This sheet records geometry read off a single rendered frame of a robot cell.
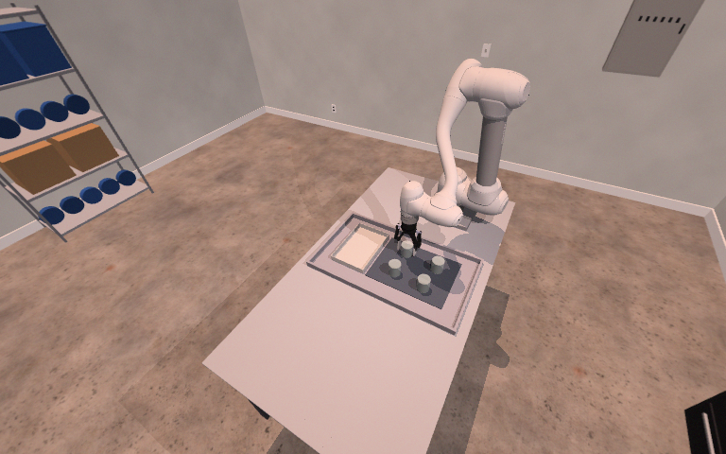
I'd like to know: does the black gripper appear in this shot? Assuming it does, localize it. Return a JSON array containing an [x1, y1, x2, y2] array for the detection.
[[394, 222, 422, 256]]

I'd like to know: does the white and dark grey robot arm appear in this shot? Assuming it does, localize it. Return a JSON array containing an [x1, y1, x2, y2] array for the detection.
[[400, 59, 530, 227]]

